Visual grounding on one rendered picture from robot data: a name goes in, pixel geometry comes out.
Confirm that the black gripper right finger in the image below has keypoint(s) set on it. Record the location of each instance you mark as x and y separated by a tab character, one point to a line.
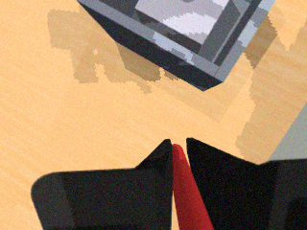
240	195

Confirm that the red peg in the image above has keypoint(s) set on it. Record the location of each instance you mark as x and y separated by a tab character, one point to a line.
191	212

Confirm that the white square plate with hole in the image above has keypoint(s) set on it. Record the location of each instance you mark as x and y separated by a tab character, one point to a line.
189	23

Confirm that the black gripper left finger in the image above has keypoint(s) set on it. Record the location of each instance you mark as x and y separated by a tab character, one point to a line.
142	195

